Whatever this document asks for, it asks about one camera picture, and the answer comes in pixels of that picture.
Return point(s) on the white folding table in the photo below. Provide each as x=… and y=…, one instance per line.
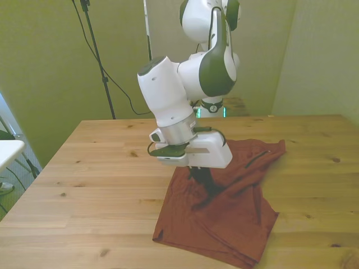
x=8, y=152

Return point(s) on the wooden robot pedestal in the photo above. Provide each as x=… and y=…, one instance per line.
x=237, y=106

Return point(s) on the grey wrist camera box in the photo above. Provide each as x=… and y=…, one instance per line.
x=171, y=157

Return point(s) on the white shoe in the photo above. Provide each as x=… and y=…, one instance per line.
x=5, y=187

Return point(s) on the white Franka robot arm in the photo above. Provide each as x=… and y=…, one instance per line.
x=174, y=92

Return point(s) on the black tripod stand pole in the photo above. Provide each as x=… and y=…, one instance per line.
x=96, y=56

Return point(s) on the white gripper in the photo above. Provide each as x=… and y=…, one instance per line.
x=210, y=157

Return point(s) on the rust red shorts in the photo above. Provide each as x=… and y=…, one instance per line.
x=232, y=213

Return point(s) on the white door frame strip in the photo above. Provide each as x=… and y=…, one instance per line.
x=147, y=28

